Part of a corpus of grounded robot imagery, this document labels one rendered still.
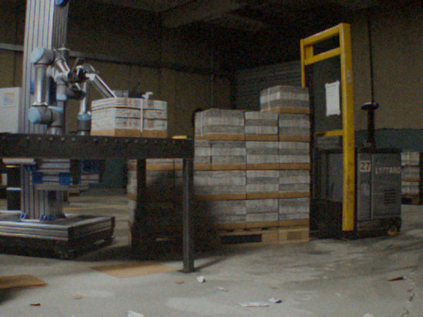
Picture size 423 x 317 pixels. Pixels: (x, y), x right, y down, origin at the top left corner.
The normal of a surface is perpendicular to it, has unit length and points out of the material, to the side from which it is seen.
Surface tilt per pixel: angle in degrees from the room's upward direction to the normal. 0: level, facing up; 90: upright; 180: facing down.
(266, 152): 89
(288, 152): 90
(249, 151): 89
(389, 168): 90
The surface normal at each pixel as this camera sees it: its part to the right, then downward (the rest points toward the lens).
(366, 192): 0.34, -0.01
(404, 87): -0.75, 0.00
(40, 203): -0.21, -0.01
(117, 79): 0.66, -0.01
